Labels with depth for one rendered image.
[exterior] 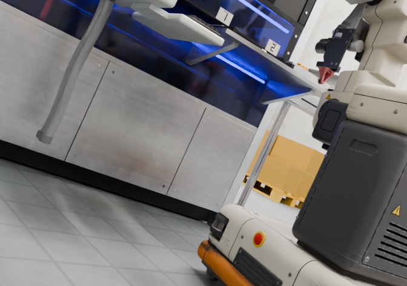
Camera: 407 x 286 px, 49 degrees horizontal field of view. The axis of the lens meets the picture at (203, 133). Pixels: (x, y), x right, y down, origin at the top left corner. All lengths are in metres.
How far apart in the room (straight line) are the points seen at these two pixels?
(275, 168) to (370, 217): 4.69
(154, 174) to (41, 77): 0.71
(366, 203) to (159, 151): 1.22
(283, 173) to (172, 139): 3.73
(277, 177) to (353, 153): 4.56
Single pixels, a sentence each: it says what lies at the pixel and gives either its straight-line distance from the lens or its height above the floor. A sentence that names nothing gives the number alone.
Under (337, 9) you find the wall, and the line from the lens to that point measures 11.07.
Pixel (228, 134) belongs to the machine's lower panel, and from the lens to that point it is 2.38.
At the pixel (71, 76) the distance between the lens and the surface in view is 1.78.
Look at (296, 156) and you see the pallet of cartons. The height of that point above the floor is 0.64.
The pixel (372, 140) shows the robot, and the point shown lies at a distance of 1.32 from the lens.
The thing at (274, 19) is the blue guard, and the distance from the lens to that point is 2.46.
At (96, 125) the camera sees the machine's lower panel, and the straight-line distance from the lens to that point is 2.09.
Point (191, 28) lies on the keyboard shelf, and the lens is 1.59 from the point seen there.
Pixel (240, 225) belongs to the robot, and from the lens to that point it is 1.53.
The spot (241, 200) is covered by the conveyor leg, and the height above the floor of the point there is 0.17.
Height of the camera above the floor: 0.49
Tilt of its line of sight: 1 degrees down
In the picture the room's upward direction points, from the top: 25 degrees clockwise
